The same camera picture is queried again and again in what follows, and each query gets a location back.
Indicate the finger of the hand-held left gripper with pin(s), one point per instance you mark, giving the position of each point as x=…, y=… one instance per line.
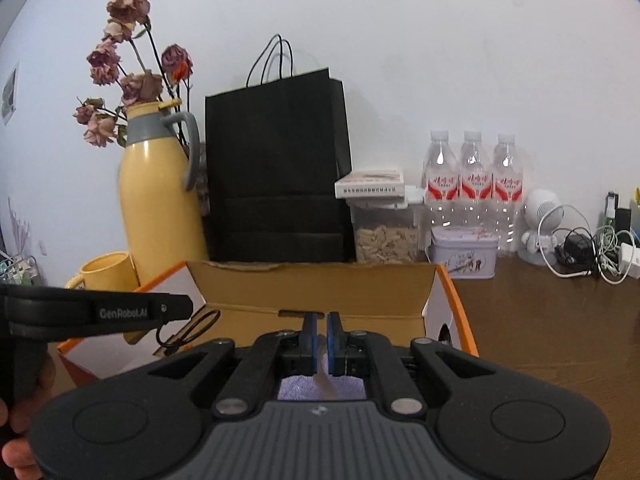
x=177, y=310

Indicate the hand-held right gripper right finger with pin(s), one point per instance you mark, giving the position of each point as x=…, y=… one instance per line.
x=332, y=340

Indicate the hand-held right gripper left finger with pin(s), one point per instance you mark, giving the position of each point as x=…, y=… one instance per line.
x=312, y=340

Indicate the purple woven pouch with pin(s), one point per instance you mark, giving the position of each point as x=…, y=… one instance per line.
x=350, y=390

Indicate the red cardboard box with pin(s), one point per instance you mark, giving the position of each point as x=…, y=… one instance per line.
x=310, y=285

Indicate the person's left hand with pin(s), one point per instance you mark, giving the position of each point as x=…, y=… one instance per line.
x=22, y=455

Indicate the yellow mug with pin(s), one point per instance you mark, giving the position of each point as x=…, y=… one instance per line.
x=107, y=272

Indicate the clear food container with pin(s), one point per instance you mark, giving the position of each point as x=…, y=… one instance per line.
x=385, y=245

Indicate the yellow thermos jug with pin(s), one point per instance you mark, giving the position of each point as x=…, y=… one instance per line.
x=160, y=200

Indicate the printed tin box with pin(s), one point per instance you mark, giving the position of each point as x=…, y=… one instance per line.
x=462, y=255

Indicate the flat white box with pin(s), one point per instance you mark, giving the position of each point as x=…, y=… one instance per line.
x=370, y=187

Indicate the black paper bag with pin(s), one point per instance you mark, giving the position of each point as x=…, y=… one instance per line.
x=275, y=160

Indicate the clear water bottle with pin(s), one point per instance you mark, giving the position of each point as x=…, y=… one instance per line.
x=440, y=160
x=507, y=170
x=475, y=160

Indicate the dried rose bouquet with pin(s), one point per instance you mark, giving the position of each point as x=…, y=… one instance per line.
x=135, y=85

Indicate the black power adapter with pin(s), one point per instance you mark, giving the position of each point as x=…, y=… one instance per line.
x=577, y=247

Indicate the white charger plug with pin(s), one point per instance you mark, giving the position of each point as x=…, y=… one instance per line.
x=630, y=260

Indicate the small dark spray bottle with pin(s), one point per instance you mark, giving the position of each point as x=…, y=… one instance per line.
x=610, y=205

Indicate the purple wall decal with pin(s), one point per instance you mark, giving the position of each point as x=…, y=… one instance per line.
x=17, y=230

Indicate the wall picture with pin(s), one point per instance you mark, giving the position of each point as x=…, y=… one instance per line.
x=9, y=92

